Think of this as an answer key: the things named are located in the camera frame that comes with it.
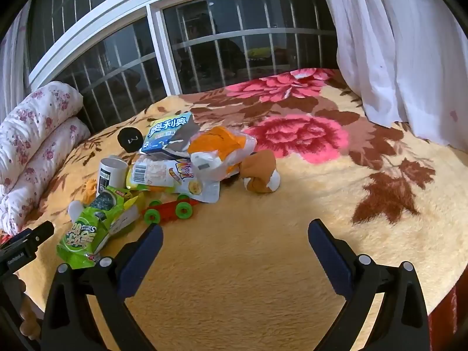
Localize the white framed barred window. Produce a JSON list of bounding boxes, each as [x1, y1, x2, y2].
[[27, 0, 337, 97]]

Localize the black round plush toy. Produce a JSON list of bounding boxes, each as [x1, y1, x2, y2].
[[117, 127, 146, 153]]

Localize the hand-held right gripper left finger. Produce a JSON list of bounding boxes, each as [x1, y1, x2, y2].
[[39, 223, 164, 351]]

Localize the white sheer curtain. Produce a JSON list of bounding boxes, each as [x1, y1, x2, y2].
[[316, 0, 468, 150]]

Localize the white cup with dark label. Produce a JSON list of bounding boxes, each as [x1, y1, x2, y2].
[[97, 156, 128, 191]]

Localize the blue cookie packet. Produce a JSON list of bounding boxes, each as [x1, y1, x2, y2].
[[141, 111, 200, 161]]

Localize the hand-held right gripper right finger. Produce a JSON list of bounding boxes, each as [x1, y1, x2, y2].
[[307, 218, 430, 351]]

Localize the pink floral folded quilt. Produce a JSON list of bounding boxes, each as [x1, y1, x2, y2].
[[0, 80, 91, 235]]

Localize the wooden bed post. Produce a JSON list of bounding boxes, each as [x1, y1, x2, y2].
[[18, 274, 42, 341]]

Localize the green seaweed snack packet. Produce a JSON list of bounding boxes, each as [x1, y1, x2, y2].
[[86, 186, 145, 236]]

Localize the yellow floral plush blanket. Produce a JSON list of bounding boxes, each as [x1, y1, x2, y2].
[[15, 68, 462, 351]]

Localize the yellow and white snack packet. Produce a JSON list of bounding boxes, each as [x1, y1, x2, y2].
[[126, 157, 221, 204]]

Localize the brown and white plush toy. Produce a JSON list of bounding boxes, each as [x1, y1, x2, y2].
[[239, 149, 281, 194]]

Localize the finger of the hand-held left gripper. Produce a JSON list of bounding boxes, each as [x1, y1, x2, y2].
[[25, 221, 55, 250]]

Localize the green lettered snack pouch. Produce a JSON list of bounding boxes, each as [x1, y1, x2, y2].
[[56, 207, 110, 270]]

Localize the red toy skateboard green wheels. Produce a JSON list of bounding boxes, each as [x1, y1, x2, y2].
[[142, 195, 202, 226]]

